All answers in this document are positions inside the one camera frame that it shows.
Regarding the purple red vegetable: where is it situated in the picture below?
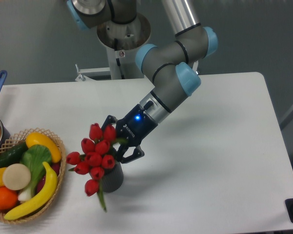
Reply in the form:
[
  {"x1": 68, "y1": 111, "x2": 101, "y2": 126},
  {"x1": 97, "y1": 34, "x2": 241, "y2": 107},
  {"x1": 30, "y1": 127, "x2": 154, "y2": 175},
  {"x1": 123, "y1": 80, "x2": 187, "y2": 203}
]
[{"x1": 36, "y1": 163, "x2": 61, "y2": 193}]

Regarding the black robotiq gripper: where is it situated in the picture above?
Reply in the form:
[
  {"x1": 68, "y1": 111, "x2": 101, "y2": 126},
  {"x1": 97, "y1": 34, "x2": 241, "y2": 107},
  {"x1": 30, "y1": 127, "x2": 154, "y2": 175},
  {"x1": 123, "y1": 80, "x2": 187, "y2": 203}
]
[{"x1": 101, "y1": 104, "x2": 158, "y2": 163}]

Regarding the orange fruit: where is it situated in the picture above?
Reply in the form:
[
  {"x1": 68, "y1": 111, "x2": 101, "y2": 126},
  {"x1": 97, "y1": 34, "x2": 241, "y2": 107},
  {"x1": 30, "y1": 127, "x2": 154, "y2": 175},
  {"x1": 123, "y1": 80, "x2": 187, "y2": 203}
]
[{"x1": 0, "y1": 187, "x2": 18, "y2": 211}]

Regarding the red tulip bouquet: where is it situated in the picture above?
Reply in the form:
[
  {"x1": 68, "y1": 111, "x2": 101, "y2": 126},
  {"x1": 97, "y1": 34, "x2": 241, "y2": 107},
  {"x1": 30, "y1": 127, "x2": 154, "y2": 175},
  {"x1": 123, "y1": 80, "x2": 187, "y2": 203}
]
[{"x1": 66, "y1": 123, "x2": 122, "y2": 212}]

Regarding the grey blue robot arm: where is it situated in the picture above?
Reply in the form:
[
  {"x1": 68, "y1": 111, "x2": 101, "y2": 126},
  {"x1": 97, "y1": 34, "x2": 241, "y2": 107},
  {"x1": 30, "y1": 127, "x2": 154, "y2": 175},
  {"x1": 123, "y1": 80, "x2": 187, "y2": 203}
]
[{"x1": 103, "y1": 0, "x2": 218, "y2": 163}]

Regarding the yellow banana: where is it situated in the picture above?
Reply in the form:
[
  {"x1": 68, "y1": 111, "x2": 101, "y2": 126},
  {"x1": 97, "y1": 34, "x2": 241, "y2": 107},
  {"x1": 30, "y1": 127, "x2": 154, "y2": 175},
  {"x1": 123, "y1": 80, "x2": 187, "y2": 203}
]
[{"x1": 4, "y1": 162, "x2": 58, "y2": 220}]

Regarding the white metal base frame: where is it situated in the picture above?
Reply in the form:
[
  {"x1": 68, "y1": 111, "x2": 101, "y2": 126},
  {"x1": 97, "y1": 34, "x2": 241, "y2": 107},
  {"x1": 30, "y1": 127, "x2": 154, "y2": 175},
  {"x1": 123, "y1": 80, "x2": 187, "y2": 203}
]
[{"x1": 76, "y1": 60, "x2": 201, "y2": 85}]

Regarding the green cucumber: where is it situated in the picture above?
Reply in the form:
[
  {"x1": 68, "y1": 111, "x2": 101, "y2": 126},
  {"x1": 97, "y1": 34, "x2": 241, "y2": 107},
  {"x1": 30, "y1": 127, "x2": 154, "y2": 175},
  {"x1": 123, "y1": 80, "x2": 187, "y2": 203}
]
[{"x1": 0, "y1": 142, "x2": 28, "y2": 168}]

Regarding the green bok choy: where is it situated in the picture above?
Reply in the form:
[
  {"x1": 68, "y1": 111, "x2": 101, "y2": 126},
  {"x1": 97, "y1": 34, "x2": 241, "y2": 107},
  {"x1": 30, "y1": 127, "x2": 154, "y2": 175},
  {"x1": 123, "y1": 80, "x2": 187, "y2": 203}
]
[{"x1": 18, "y1": 144, "x2": 52, "y2": 203}]

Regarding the grey ribbed vase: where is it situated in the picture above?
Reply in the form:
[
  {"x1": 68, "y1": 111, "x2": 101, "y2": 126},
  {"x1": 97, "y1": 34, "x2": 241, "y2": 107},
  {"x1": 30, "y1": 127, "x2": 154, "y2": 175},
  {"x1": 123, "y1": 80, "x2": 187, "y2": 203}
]
[{"x1": 102, "y1": 161, "x2": 124, "y2": 193}]

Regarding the woven wicker basket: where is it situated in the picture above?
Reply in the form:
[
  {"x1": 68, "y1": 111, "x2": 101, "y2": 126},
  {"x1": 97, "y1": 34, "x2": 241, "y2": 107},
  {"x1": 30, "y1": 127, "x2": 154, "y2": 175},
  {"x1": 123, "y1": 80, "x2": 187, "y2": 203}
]
[{"x1": 0, "y1": 128, "x2": 66, "y2": 224}]

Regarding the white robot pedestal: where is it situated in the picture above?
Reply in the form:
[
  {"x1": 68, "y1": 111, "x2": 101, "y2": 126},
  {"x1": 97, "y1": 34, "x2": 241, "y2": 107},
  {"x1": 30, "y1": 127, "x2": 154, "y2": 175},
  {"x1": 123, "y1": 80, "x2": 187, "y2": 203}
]
[{"x1": 66, "y1": 0, "x2": 152, "y2": 80}]

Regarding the beige round slice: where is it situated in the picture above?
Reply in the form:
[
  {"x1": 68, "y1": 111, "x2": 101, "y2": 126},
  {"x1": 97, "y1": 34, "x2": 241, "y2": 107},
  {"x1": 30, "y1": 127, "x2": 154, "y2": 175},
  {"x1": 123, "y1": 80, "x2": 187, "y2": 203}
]
[{"x1": 2, "y1": 163, "x2": 31, "y2": 191}]

